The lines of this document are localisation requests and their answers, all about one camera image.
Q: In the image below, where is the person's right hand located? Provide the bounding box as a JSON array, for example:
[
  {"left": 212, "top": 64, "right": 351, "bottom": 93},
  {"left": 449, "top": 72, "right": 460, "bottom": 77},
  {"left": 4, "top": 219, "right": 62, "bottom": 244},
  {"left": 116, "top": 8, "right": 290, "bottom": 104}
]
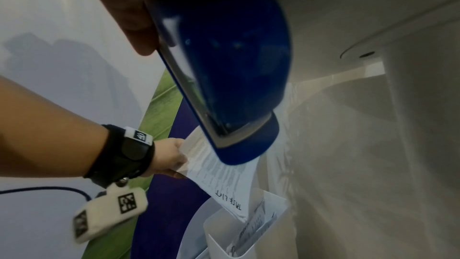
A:
[{"left": 77, "top": 0, "right": 275, "bottom": 57}]

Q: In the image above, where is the person's left hand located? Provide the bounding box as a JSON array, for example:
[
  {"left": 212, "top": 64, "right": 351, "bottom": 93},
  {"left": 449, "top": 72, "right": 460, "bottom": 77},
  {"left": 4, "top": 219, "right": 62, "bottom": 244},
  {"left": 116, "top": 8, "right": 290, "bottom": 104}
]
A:
[{"left": 142, "top": 138, "right": 190, "bottom": 180}]

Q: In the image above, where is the printed paper bundle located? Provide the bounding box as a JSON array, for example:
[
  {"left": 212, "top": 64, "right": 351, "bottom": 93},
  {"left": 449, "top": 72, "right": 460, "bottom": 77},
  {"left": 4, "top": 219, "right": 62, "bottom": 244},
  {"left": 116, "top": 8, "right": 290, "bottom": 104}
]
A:
[
  {"left": 227, "top": 199, "right": 278, "bottom": 258},
  {"left": 178, "top": 125, "right": 258, "bottom": 224}
]

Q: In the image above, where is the blue white stapler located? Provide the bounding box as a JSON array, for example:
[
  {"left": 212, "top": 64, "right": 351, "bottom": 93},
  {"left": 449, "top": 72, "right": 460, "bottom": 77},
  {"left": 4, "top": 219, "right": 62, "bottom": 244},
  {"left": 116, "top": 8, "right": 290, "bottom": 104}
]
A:
[{"left": 144, "top": 0, "right": 293, "bottom": 166}]

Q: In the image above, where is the white paper bin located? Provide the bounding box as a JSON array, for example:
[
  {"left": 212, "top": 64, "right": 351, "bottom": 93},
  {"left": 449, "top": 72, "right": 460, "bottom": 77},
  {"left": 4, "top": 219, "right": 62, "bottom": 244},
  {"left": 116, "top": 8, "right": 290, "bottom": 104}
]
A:
[{"left": 202, "top": 187, "right": 300, "bottom": 259}]

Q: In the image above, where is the person's left forearm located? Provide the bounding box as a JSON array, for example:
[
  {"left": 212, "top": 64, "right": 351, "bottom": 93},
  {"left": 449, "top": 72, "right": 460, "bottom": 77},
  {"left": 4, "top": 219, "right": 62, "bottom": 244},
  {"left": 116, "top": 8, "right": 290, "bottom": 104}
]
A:
[{"left": 0, "top": 75, "right": 111, "bottom": 180}]

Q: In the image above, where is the green leaf print mat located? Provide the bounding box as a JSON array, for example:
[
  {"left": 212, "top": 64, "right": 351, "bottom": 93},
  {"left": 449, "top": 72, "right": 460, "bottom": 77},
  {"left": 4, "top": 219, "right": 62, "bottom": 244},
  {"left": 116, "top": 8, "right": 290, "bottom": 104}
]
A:
[{"left": 80, "top": 69, "right": 188, "bottom": 259}]

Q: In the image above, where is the black left wrist strap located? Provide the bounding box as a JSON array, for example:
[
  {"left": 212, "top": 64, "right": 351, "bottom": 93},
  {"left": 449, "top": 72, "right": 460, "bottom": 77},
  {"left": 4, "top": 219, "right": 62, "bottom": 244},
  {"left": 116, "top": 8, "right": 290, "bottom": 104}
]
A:
[{"left": 83, "top": 123, "right": 156, "bottom": 189}]

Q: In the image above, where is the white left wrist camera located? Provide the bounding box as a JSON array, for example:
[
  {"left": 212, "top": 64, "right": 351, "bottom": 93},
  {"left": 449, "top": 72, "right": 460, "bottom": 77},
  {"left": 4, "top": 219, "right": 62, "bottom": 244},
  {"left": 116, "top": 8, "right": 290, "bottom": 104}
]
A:
[{"left": 72, "top": 185, "right": 150, "bottom": 244}]

